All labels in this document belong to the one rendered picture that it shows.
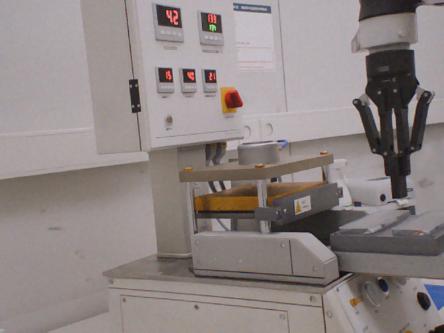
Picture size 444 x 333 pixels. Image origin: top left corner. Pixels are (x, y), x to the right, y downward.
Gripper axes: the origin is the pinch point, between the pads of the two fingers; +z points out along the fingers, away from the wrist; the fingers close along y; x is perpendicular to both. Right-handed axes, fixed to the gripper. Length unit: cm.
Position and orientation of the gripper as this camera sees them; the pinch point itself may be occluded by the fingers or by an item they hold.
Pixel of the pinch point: (398, 176)
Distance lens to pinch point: 110.4
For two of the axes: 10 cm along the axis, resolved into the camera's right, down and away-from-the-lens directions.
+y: 8.1, -0.4, -5.9
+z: 0.9, 9.9, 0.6
